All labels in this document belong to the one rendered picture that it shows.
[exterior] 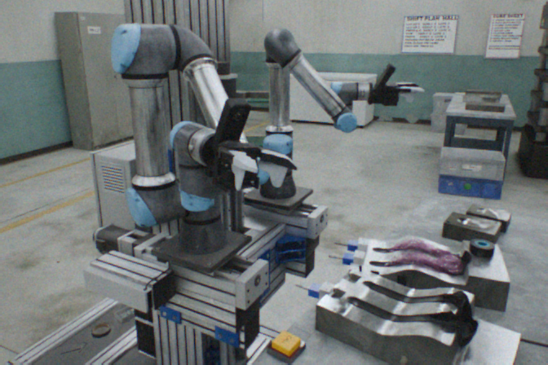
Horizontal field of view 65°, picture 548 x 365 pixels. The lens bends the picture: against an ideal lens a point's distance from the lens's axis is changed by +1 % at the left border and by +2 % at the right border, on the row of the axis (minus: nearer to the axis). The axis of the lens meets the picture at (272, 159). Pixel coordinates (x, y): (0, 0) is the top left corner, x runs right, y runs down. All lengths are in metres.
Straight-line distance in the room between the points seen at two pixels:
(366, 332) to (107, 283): 0.78
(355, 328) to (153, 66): 0.89
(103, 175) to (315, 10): 7.64
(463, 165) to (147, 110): 4.11
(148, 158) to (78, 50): 5.53
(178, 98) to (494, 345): 1.16
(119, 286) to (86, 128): 5.52
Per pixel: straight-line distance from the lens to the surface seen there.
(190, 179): 0.93
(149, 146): 1.15
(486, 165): 4.91
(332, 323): 1.34
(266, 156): 0.74
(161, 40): 1.12
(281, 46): 1.60
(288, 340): 1.29
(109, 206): 1.75
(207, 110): 1.07
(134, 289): 1.36
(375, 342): 1.30
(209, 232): 1.28
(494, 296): 1.61
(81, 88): 6.71
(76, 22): 6.63
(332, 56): 8.87
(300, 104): 8.26
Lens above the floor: 1.66
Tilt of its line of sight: 16 degrees down
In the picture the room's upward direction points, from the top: straight up
